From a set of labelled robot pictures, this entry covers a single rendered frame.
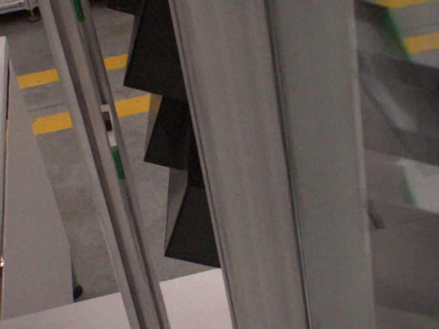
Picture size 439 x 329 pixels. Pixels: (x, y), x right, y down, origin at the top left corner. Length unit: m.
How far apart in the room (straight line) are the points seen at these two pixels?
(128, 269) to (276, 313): 0.50
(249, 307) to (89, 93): 0.42
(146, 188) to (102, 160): 2.55
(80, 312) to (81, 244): 1.60
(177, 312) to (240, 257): 1.18
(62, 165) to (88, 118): 2.83
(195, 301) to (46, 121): 2.47
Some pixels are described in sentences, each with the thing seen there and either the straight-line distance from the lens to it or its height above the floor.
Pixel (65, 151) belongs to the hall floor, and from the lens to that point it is 3.50.
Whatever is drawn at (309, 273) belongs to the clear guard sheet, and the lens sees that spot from 0.15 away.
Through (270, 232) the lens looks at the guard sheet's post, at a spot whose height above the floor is 1.66.
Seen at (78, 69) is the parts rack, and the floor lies 1.51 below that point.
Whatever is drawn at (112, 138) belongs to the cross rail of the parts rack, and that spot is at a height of 1.31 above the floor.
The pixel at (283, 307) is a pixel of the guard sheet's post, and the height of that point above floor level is 1.64.
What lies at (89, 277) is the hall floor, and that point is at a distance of 2.83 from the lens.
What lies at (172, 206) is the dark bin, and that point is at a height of 1.33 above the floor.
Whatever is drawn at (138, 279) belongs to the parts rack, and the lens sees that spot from 0.67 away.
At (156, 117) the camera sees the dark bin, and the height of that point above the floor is 1.35.
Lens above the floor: 1.75
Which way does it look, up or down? 33 degrees down
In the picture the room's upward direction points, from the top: 10 degrees counter-clockwise
